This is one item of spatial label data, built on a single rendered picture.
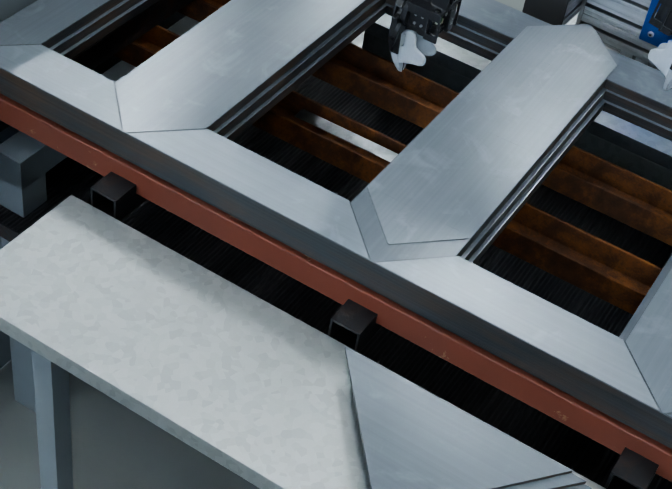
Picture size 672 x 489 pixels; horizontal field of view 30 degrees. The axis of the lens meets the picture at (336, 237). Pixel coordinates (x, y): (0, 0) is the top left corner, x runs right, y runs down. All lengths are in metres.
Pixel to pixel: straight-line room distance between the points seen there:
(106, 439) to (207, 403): 0.92
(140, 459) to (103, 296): 0.80
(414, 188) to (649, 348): 0.43
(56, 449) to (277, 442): 0.63
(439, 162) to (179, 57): 0.47
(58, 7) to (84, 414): 0.89
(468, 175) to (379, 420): 0.46
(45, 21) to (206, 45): 0.27
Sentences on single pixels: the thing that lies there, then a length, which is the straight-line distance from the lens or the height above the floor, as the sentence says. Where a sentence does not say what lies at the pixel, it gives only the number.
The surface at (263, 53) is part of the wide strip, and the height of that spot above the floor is 0.87.
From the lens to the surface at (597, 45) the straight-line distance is 2.32.
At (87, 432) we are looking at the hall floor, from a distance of 2.64.
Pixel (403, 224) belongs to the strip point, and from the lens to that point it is 1.84.
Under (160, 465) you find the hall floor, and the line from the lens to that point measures 2.59.
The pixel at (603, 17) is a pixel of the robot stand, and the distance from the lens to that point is 2.67.
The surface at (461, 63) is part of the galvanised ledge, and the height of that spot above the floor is 0.68.
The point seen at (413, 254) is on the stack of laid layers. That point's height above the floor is 0.87.
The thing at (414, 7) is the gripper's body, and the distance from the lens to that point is 1.95.
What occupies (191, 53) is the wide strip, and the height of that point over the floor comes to 0.87.
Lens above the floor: 2.09
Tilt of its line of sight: 43 degrees down
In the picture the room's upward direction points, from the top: 9 degrees clockwise
